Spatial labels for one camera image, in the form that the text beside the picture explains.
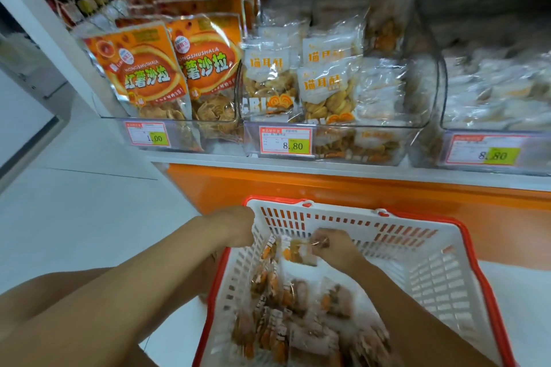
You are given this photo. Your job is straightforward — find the person's right forearm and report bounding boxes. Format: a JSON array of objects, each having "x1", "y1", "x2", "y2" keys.
[{"x1": 346, "y1": 261, "x2": 500, "y2": 367}]

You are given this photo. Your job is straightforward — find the white yellow price tag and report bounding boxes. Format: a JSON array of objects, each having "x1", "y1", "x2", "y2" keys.
[
  {"x1": 259, "y1": 125, "x2": 315, "y2": 157},
  {"x1": 443, "y1": 132, "x2": 526, "y2": 167},
  {"x1": 123, "y1": 120, "x2": 172, "y2": 149}
]

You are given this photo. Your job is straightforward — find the white red-rimmed shopping basket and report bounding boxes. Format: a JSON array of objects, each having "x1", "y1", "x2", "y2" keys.
[{"x1": 191, "y1": 196, "x2": 518, "y2": 367}]

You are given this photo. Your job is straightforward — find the small brown snack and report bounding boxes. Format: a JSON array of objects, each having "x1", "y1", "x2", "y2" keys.
[
  {"x1": 301, "y1": 22, "x2": 363, "y2": 65},
  {"x1": 297, "y1": 57, "x2": 359, "y2": 125},
  {"x1": 241, "y1": 38, "x2": 299, "y2": 118},
  {"x1": 366, "y1": 0, "x2": 420, "y2": 57}
]

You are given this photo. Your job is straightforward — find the person's left forearm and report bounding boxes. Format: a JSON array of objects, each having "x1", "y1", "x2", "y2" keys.
[{"x1": 0, "y1": 218, "x2": 227, "y2": 367}]

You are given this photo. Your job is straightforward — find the clear plastic bin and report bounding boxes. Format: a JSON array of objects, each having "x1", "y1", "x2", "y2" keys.
[
  {"x1": 413, "y1": 34, "x2": 551, "y2": 177},
  {"x1": 96, "y1": 0, "x2": 248, "y2": 154},
  {"x1": 236, "y1": 8, "x2": 442, "y2": 166}
]

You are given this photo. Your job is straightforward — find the row of clear snacks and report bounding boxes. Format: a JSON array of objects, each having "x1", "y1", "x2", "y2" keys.
[
  {"x1": 443, "y1": 46, "x2": 551, "y2": 133},
  {"x1": 314, "y1": 57, "x2": 413, "y2": 165}
]

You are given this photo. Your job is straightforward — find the person's right hand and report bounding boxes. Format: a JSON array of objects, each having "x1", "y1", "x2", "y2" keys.
[{"x1": 308, "y1": 227, "x2": 368, "y2": 279}]

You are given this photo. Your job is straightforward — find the stack of orange packets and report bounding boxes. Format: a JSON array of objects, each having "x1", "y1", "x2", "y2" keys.
[{"x1": 82, "y1": 0, "x2": 262, "y2": 142}]

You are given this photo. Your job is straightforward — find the pile of small brown snacks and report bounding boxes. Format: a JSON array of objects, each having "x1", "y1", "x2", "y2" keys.
[{"x1": 231, "y1": 233, "x2": 394, "y2": 367}]

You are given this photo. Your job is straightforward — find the orange shelf base panel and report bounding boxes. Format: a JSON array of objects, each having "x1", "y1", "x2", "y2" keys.
[{"x1": 165, "y1": 163, "x2": 551, "y2": 271}]

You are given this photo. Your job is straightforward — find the person's left hand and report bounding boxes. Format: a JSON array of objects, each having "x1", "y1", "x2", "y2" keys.
[{"x1": 200, "y1": 205, "x2": 257, "y2": 250}]

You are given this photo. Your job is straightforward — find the white snack shelf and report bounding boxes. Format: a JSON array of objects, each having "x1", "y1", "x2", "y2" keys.
[{"x1": 0, "y1": 0, "x2": 551, "y2": 193}]

